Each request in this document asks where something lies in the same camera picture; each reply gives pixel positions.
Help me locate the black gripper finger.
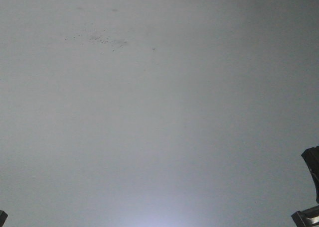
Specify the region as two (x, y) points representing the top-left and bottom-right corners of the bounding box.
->
(291, 206), (319, 227)
(301, 146), (319, 203)

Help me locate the black left corner part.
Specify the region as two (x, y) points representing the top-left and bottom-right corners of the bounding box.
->
(0, 210), (8, 227)

